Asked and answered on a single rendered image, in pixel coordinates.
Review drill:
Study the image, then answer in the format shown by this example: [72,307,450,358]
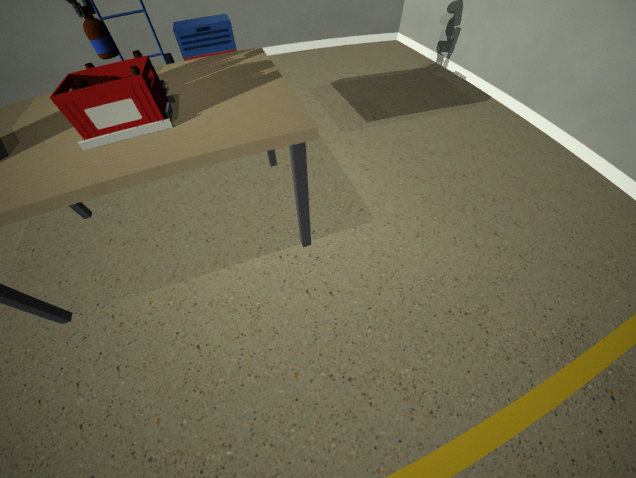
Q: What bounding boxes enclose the red bottle crate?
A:
[62,56,169,140]

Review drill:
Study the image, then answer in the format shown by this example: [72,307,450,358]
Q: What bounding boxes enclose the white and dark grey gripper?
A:
[66,0,96,18]

